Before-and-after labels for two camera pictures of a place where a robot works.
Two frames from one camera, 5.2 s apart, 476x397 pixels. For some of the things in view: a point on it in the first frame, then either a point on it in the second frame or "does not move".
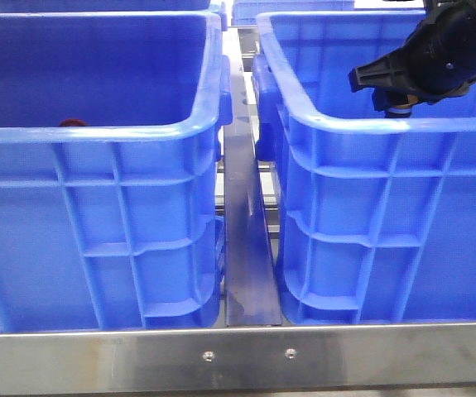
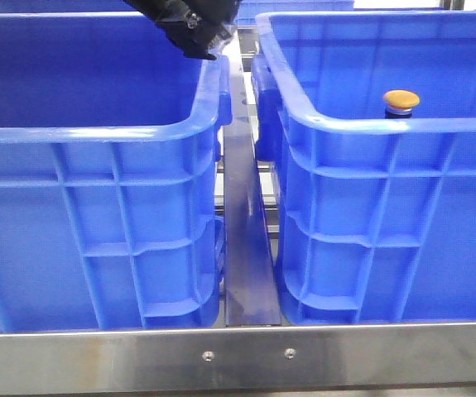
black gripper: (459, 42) to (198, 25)
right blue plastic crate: (381, 219) does not move
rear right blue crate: (246, 12) does not move
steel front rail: (433, 357) does not move
